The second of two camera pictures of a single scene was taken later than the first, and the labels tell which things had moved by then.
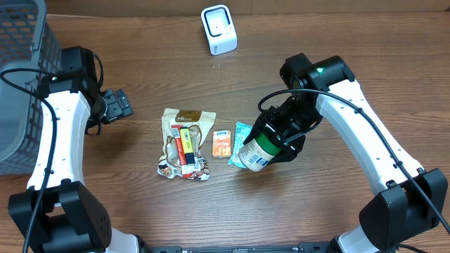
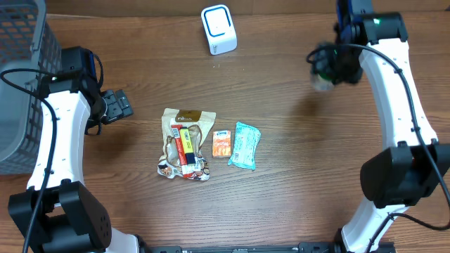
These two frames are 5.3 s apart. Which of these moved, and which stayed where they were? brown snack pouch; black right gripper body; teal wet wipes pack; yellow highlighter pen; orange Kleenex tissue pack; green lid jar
Moved: green lid jar; black right gripper body
Stayed: teal wet wipes pack; orange Kleenex tissue pack; yellow highlighter pen; brown snack pouch
